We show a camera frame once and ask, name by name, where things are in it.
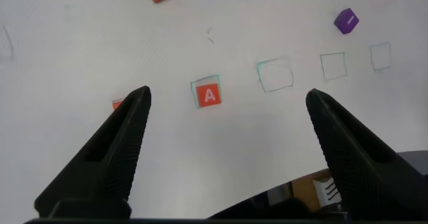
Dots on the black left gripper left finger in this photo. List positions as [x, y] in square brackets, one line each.
[107, 164]

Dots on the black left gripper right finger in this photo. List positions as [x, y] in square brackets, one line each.
[361, 164]

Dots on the orange B letter block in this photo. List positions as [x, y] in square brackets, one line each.
[117, 104]

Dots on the orange A letter block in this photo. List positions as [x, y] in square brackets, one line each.
[209, 96]

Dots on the purple I letter block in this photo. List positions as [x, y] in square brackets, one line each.
[346, 21]

